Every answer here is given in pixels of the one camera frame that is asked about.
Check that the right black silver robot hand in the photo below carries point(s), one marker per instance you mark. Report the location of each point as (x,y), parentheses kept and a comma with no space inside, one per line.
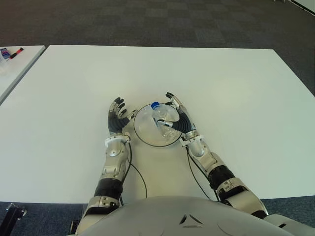
(185,124)

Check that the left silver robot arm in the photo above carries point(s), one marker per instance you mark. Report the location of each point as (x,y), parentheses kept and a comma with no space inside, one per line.
(113,153)

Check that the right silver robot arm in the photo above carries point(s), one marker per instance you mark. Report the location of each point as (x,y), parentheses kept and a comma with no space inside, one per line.
(198,147)

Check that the blue white packet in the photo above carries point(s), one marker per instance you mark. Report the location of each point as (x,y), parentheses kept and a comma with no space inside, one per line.
(4,53)

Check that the white wall panel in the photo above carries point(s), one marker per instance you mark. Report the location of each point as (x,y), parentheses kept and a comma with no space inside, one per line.
(305,4)

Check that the clear water bottle blue cap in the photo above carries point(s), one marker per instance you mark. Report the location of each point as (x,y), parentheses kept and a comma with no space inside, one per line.
(163,113)

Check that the white side table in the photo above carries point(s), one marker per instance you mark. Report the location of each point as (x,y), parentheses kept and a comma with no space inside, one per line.
(14,73)

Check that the red black marker pen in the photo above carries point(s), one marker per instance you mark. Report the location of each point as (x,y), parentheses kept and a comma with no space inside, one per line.
(16,52)

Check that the white plate black rim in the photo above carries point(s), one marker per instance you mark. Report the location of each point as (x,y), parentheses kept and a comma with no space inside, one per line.
(145,125)

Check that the grey robot torso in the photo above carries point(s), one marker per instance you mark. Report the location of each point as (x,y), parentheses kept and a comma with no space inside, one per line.
(184,216)

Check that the black wheeled stand base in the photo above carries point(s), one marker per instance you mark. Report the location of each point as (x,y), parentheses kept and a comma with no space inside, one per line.
(13,214)

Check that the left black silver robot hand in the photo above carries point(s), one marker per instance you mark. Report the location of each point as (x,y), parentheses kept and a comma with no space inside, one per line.
(115,123)

